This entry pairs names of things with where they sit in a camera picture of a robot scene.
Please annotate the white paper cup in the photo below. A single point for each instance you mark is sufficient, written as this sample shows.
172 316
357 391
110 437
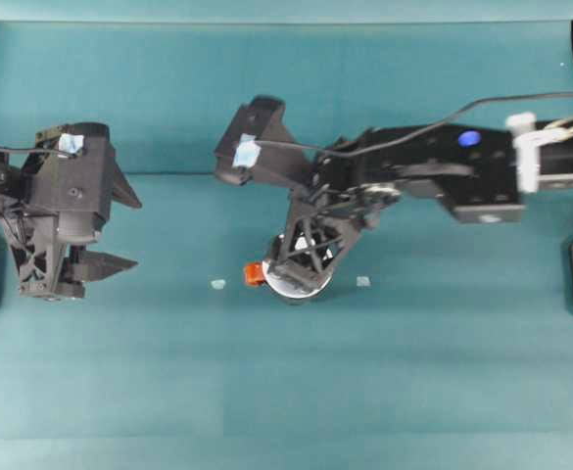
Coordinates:
277 286

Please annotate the blue-green table cloth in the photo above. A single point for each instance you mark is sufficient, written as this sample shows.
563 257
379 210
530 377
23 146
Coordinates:
286 382

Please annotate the blue-green backdrop sheet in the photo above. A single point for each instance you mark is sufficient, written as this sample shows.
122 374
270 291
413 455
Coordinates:
286 10

